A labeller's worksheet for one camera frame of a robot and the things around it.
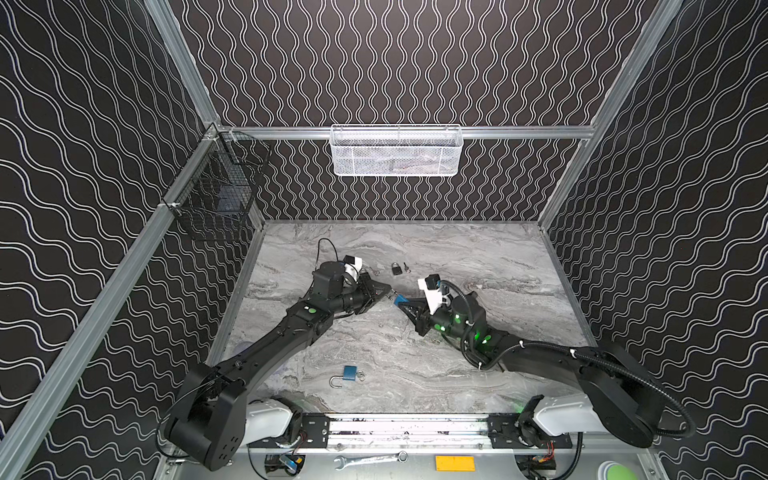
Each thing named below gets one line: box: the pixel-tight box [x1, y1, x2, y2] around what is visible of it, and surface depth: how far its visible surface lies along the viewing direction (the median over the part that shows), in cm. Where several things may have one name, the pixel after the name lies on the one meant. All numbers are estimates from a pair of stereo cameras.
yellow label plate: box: [435, 456, 476, 472], surface depth 71 cm
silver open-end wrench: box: [334, 450, 409, 471], surface depth 72 cm
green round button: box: [598, 460, 638, 480], surface depth 70 cm
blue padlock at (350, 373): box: [329, 365, 358, 388], surface depth 85 cm
